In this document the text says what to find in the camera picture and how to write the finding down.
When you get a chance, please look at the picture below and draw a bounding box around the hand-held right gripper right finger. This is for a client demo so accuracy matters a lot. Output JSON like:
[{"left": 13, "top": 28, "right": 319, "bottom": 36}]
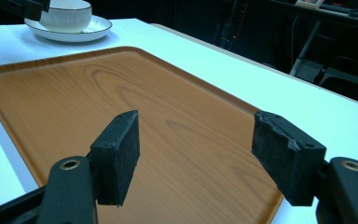
[{"left": 251, "top": 110, "right": 327, "bottom": 207}]

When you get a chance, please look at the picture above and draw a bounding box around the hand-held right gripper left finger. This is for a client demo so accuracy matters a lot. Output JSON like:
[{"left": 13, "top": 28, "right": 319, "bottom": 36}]
[{"left": 89, "top": 109, "right": 141, "bottom": 207}]

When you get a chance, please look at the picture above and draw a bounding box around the white bowl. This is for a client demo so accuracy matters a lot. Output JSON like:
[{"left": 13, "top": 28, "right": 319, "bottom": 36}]
[{"left": 38, "top": 0, "right": 93, "bottom": 34}]

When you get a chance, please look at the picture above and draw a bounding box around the wooden tray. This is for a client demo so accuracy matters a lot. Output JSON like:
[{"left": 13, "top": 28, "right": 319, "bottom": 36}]
[{"left": 0, "top": 46, "right": 284, "bottom": 224}]

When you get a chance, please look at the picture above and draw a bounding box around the white plate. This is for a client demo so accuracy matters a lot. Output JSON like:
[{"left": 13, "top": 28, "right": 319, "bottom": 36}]
[{"left": 23, "top": 14, "right": 113, "bottom": 43}]

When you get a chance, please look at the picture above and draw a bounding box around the metal stand leg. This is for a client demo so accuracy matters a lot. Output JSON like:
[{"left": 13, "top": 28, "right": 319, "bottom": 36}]
[{"left": 288, "top": 20, "right": 323, "bottom": 77}]

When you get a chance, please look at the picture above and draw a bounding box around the dark desk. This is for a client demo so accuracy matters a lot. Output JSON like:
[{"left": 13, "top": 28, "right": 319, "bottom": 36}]
[{"left": 255, "top": 0, "right": 358, "bottom": 29}]

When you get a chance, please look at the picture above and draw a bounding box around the black keyboard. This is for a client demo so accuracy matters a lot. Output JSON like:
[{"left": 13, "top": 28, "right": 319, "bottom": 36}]
[{"left": 319, "top": 2, "right": 358, "bottom": 21}]

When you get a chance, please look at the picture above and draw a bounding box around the thin cable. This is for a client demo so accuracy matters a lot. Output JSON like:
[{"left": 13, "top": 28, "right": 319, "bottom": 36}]
[{"left": 290, "top": 14, "right": 300, "bottom": 59}]

